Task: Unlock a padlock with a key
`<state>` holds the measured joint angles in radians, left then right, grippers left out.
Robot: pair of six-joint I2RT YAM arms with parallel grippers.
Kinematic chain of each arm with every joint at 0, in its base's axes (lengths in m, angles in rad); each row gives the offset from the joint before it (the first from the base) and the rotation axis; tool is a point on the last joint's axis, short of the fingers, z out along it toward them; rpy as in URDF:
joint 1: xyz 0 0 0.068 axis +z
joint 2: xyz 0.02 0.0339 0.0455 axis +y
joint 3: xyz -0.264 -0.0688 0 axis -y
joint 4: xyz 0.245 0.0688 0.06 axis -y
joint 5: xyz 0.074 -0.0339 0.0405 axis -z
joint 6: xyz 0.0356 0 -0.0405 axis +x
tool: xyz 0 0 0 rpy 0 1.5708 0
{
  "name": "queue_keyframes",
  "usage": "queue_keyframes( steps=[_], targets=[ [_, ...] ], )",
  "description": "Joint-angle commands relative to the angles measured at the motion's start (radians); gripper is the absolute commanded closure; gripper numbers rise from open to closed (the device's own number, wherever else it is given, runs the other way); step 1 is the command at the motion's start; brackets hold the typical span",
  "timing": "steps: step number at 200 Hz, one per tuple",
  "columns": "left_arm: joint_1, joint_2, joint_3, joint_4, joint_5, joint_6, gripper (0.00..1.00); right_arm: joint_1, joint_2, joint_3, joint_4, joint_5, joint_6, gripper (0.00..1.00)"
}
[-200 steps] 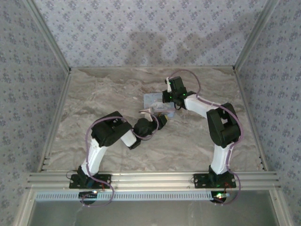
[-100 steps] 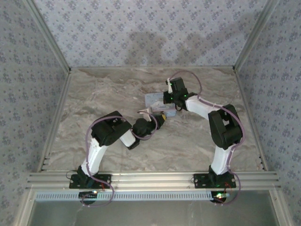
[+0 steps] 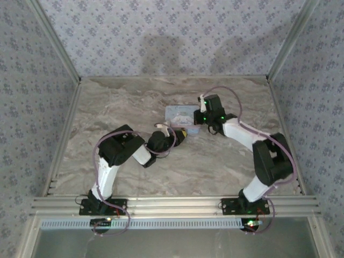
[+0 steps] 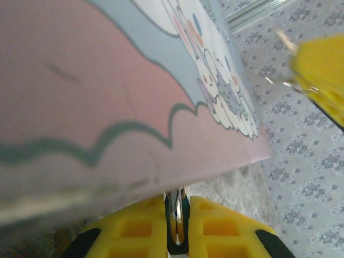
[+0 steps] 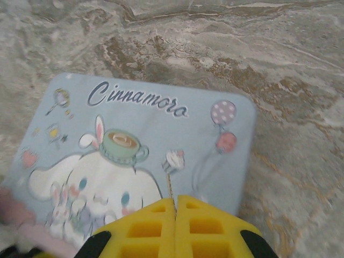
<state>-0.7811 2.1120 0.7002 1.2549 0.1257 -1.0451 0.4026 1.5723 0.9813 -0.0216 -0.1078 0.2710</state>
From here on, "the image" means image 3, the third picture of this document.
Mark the blue cartoon tin box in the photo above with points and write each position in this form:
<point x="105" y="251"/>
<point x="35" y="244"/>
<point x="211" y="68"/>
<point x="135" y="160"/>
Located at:
<point x="178" y="114"/>

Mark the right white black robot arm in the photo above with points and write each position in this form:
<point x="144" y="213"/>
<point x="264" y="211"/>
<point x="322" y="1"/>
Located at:
<point x="271" y="158"/>

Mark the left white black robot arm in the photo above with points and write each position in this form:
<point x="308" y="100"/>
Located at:
<point x="106" y="177"/>

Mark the small lit circuit board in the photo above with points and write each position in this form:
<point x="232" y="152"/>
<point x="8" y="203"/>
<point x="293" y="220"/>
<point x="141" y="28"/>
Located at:
<point x="251" y="223"/>
<point x="100" y="223"/>

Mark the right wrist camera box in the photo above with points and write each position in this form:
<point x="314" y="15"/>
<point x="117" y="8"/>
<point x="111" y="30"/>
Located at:
<point x="202" y="103"/>

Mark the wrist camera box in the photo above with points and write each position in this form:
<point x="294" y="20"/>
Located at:
<point x="162" y="126"/>
<point x="202" y="103"/>

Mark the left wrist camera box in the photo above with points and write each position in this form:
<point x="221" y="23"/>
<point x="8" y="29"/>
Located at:
<point x="162" y="126"/>

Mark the aluminium front rail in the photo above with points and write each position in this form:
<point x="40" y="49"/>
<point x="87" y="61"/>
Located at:
<point x="174" y="205"/>

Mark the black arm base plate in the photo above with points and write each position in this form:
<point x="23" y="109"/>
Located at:
<point x="118" y="207"/>
<point x="231" y="208"/>

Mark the aluminium side rail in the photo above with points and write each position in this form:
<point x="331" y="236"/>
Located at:
<point x="65" y="134"/>
<point x="287" y="134"/>

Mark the aluminium frame post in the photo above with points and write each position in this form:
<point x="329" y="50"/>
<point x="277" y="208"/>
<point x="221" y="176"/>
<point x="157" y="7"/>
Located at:
<point x="285" y="48"/>
<point x="62" y="48"/>

